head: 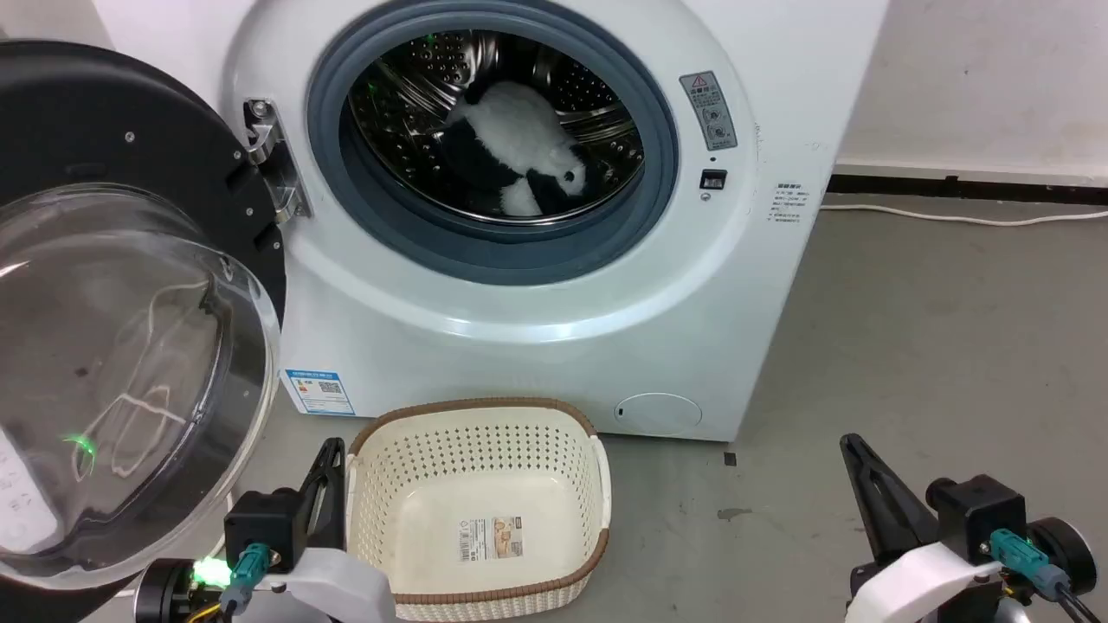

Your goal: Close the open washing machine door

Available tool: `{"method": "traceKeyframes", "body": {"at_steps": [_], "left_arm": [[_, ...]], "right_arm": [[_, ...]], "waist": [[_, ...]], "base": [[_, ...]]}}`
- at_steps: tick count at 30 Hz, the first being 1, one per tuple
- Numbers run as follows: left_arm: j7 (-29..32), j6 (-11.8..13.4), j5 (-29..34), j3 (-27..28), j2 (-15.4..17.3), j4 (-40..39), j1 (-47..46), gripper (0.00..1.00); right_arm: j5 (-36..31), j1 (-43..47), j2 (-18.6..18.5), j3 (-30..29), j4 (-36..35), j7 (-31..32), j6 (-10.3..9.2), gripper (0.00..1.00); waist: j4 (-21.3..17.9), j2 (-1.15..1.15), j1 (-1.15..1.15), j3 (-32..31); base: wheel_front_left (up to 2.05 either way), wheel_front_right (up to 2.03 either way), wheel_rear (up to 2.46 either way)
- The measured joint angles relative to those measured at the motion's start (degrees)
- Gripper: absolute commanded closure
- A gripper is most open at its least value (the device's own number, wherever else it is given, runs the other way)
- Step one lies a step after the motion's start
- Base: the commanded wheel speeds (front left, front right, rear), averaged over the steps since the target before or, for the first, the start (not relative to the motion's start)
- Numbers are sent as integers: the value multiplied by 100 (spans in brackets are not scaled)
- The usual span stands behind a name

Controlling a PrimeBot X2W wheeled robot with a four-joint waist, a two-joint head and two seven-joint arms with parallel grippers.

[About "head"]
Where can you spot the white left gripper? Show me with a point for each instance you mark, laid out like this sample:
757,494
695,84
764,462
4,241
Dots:
342,584

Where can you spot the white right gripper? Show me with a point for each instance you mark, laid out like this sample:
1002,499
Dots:
917,584

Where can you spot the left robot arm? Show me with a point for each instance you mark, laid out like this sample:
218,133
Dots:
169,593

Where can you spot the white front-load washing machine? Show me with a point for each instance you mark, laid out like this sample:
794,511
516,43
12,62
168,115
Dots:
519,363

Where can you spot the chrome door hinge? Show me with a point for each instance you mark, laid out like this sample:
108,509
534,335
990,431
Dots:
275,164

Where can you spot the black door latch slot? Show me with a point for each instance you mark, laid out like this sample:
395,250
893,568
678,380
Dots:
713,179

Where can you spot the black washer door glass bowl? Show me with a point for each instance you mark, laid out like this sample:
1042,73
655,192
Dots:
86,112

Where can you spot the blue energy label sticker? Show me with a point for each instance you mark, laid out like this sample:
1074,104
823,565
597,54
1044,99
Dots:
318,392

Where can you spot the cream plastic laundry basket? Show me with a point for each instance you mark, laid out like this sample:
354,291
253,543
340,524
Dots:
485,484

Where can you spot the basket product label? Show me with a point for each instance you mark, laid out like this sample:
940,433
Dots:
492,538

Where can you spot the round white filter cover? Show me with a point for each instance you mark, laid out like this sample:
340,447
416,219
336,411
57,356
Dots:
658,414

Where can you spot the small text sticker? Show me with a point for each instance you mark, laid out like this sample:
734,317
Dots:
789,203

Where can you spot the black baseboard strip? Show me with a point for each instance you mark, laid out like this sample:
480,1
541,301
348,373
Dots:
995,189

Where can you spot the stainless steel washer drum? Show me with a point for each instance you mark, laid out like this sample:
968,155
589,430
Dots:
407,104

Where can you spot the black white panda plush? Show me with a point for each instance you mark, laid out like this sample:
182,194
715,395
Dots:
519,130

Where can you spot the grey warning sticker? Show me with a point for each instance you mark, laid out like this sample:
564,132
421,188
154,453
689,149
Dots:
710,111

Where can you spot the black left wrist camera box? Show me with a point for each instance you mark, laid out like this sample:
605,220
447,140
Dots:
264,528

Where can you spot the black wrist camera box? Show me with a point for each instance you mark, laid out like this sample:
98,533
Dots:
978,515
264,528

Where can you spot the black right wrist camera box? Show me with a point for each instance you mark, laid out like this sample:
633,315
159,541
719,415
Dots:
978,515

